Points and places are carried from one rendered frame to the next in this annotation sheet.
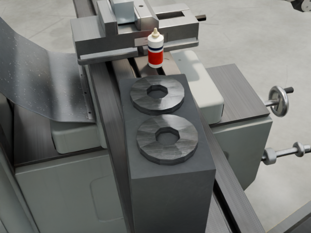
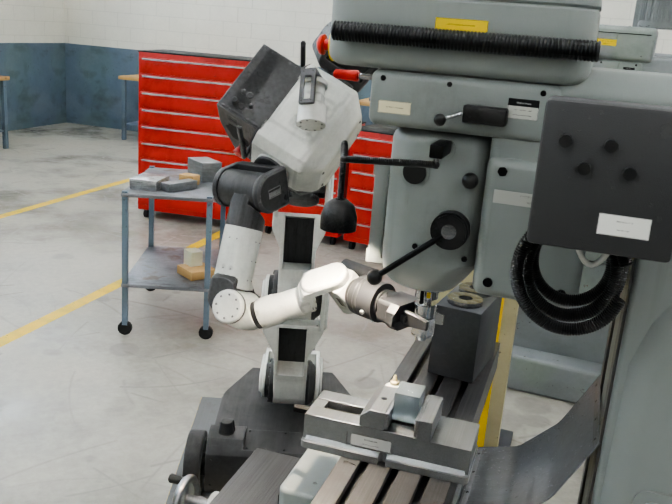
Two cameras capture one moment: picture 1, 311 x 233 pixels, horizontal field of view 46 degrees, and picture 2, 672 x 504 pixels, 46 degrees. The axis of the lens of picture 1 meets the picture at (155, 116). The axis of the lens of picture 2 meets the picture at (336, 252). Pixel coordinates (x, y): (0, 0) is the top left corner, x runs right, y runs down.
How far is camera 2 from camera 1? 2.38 m
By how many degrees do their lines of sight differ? 113
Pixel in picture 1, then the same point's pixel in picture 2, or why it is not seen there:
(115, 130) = (472, 394)
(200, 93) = not seen: hidden behind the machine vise
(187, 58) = (303, 479)
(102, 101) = (471, 414)
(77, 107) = (490, 458)
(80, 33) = (467, 430)
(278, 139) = not seen: outside the picture
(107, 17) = (435, 400)
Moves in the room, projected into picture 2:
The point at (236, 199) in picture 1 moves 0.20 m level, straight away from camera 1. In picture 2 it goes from (419, 346) to (362, 358)
